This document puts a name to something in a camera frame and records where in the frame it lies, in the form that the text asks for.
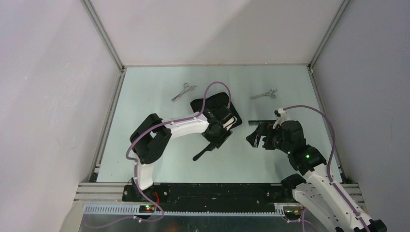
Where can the silver scissors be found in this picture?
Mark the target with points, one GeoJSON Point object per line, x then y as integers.
{"type": "Point", "coordinates": [270, 93]}
{"type": "Point", "coordinates": [186, 87]}

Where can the right aluminium frame post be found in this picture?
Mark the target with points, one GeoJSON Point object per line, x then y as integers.
{"type": "Point", "coordinates": [328, 33]}

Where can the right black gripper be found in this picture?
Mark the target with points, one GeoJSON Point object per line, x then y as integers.
{"type": "Point", "coordinates": [264, 129]}

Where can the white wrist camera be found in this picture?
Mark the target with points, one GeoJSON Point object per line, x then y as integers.
{"type": "Point", "coordinates": [229, 123]}
{"type": "Point", "coordinates": [282, 116]}

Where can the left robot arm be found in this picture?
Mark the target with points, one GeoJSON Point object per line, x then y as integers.
{"type": "Point", "coordinates": [150, 139]}

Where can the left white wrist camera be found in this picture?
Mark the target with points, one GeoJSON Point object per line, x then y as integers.
{"type": "Point", "coordinates": [229, 123]}

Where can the right silver scissors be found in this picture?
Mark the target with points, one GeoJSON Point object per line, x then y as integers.
{"type": "Point", "coordinates": [270, 93]}

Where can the left aluminium frame post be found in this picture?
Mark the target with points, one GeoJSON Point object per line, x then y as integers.
{"type": "Point", "coordinates": [102, 32]}

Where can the left silver scissors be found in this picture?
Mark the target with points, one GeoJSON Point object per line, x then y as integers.
{"type": "Point", "coordinates": [186, 87]}

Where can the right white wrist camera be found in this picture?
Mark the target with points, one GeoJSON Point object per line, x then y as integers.
{"type": "Point", "coordinates": [282, 116]}

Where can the aluminium frame post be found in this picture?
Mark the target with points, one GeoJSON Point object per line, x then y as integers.
{"type": "Point", "coordinates": [328, 33]}
{"type": "Point", "coordinates": [102, 32]}

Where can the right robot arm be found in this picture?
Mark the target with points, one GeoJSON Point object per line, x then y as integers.
{"type": "Point", "coordinates": [313, 186]}

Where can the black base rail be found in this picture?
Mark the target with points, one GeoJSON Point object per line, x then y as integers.
{"type": "Point", "coordinates": [213, 197]}

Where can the black handled comb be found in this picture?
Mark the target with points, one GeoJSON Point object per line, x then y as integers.
{"type": "Point", "coordinates": [208, 148]}

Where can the black straight comb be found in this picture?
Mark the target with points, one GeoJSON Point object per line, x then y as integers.
{"type": "Point", "coordinates": [257, 122]}

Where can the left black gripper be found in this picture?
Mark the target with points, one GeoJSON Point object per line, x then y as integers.
{"type": "Point", "coordinates": [217, 141]}

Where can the black zippered tool case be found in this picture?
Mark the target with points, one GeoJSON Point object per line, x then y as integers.
{"type": "Point", "coordinates": [213, 104]}

